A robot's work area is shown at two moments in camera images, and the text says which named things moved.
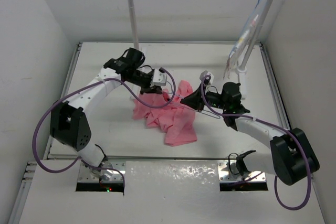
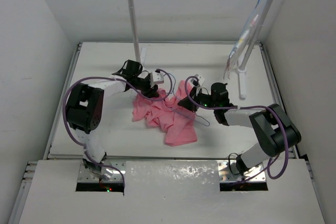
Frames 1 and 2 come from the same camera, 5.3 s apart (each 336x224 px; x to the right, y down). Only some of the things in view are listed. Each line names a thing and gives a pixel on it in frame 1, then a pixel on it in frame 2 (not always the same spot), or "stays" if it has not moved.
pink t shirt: x=164 y=111 stays
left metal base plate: x=85 y=174 stays
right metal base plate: x=225 y=174 stays
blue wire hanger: x=200 y=110 -> x=184 y=114
